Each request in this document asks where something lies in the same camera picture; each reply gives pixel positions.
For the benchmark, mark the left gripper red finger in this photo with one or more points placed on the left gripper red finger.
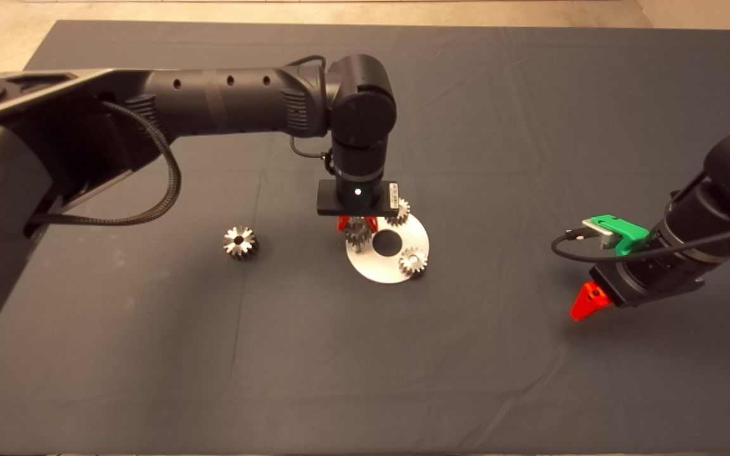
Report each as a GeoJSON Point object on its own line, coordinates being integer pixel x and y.
{"type": "Point", "coordinates": [372, 221]}
{"type": "Point", "coordinates": [343, 223]}

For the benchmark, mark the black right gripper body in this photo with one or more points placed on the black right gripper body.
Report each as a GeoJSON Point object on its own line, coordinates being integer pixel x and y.
{"type": "Point", "coordinates": [650, 278]}

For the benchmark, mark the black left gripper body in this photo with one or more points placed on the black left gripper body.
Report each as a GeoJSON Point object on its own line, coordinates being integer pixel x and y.
{"type": "Point", "coordinates": [352, 201]}

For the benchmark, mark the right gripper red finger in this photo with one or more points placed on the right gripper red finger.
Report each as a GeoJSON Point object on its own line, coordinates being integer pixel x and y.
{"type": "Point", "coordinates": [590, 303]}

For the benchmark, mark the small steel gear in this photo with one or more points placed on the small steel gear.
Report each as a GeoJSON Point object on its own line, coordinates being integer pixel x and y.
{"type": "Point", "coordinates": [408, 267]}
{"type": "Point", "coordinates": [357, 240]}
{"type": "Point", "coordinates": [402, 218]}

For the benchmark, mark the large steel gear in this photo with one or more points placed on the large steel gear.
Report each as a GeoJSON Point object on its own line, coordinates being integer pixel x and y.
{"type": "Point", "coordinates": [232, 250]}

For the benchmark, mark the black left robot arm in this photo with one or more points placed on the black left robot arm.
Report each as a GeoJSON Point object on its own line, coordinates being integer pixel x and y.
{"type": "Point", "coordinates": [225, 101]}

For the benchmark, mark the round metal plate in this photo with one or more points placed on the round metal plate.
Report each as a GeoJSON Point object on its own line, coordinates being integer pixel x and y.
{"type": "Point", "coordinates": [381, 269]}

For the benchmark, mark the dark grey table cloth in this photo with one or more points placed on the dark grey table cloth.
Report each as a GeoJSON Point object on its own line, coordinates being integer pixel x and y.
{"type": "Point", "coordinates": [365, 380]}

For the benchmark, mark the right green camera mount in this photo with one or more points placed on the right green camera mount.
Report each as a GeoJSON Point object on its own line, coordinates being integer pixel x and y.
{"type": "Point", "coordinates": [628, 237]}

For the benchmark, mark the right silver camera box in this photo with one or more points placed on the right silver camera box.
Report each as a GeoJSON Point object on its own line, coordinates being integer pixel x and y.
{"type": "Point", "coordinates": [599, 231]}

